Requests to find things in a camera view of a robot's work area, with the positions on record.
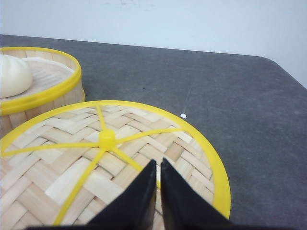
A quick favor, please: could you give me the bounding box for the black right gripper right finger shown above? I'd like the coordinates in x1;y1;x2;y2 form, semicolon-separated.
161;158;240;230

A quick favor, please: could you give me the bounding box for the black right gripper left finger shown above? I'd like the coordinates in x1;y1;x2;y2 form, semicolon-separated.
28;160;156;230

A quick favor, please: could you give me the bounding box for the woven bamboo steamer lid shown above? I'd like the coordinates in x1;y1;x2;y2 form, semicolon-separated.
0;101;231;230

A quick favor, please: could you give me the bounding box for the bamboo steamer basket single bun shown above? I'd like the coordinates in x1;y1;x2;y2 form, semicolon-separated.
0;47;85;136

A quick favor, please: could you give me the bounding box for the white steamer liner cloth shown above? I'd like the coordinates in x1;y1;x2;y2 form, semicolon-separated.
22;57;74;91

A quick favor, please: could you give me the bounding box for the white steamed bun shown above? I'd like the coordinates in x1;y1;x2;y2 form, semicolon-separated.
0;54;33;98

